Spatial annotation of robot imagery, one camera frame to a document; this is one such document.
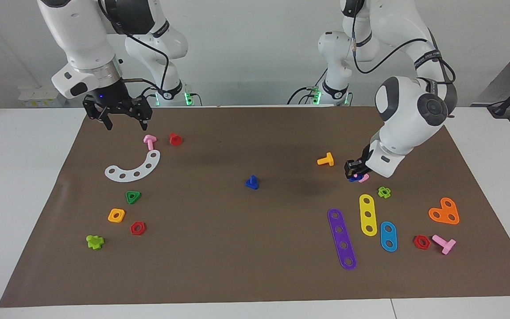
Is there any brown table mat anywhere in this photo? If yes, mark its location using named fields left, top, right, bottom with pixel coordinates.
left=0, top=105, right=510, bottom=308

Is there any black base cable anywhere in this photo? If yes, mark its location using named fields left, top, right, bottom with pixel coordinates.
left=287, top=86, right=326, bottom=105

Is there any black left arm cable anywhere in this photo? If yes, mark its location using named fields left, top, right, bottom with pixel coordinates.
left=350, top=0, right=457, bottom=120

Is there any purple four-hole strip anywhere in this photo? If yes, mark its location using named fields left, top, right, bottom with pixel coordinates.
left=327, top=208, right=357, bottom=271

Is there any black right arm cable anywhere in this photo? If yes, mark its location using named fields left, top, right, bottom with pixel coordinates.
left=122, top=31, right=170, bottom=99

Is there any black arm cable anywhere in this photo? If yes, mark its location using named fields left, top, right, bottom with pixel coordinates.
left=350, top=0, right=457, bottom=120
left=122, top=31, right=170, bottom=99

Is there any white curved five-hole plate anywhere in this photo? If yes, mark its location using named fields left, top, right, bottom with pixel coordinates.
left=104, top=150, right=161, bottom=183

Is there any blue two-hole plate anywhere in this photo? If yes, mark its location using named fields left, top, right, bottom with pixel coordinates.
left=379, top=221, right=398, bottom=253

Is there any yellow three-hole plate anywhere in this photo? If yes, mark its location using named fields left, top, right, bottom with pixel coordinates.
left=359, top=194, right=378, bottom=237

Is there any orange heart-shaped plate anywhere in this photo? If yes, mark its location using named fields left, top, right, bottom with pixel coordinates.
left=428, top=197, right=460, bottom=225

